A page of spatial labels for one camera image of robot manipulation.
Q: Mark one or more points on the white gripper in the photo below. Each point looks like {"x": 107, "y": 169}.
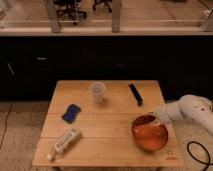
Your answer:
{"x": 155, "y": 121}

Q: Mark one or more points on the black rectangular bar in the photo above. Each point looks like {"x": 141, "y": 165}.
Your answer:
{"x": 136, "y": 94}

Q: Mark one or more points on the orange ceramic bowl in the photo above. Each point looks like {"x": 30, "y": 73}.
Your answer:
{"x": 150, "y": 138}

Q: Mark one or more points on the dark red pepper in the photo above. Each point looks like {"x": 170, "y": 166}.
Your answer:
{"x": 144, "y": 119}

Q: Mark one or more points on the blue sponge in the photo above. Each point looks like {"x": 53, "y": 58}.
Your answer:
{"x": 71, "y": 113}

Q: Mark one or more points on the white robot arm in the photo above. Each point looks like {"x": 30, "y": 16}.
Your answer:
{"x": 197, "y": 108}

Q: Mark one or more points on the wooden table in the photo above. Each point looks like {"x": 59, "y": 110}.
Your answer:
{"x": 106, "y": 128}

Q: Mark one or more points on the clear plastic cup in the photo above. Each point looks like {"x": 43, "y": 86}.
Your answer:
{"x": 97, "y": 90}

